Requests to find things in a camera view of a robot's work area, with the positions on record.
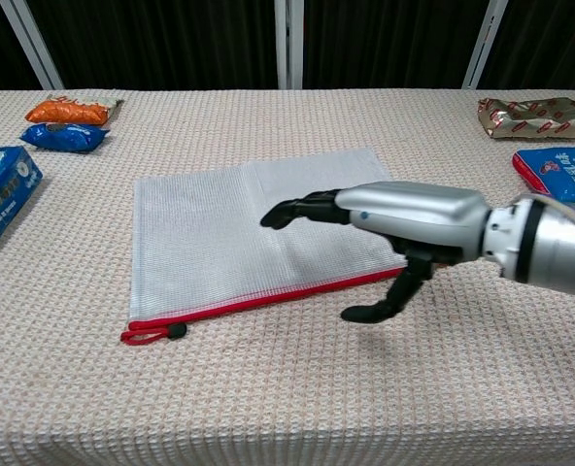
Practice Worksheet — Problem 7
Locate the small blue Oreo packet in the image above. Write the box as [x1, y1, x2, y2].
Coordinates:
[18, 122, 112, 154]

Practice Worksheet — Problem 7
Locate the white frame post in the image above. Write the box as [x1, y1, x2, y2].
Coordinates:
[0, 0, 65, 91]
[273, 0, 306, 91]
[460, 0, 510, 91]

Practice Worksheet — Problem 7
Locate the orange snack packet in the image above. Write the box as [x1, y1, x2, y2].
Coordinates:
[24, 95, 124, 126]

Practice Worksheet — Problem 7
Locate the white mesh zipper pouch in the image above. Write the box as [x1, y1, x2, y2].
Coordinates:
[119, 147, 410, 347]

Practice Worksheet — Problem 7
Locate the red blue snack pack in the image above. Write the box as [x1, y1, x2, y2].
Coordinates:
[512, 147, 575, 205]

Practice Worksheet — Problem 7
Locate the blue Oreo cookie box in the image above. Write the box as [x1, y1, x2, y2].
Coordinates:
[0, 145, 44, 271]

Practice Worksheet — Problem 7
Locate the black pleated curtain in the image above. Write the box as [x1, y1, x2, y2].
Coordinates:
[0, 0, 575, 92]

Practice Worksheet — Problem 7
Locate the gold brown snack packet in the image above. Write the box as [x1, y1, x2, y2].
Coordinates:
[476, 96, 575, 141]

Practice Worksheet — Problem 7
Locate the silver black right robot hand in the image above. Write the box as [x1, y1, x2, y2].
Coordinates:
[259, 180, 492, 324]

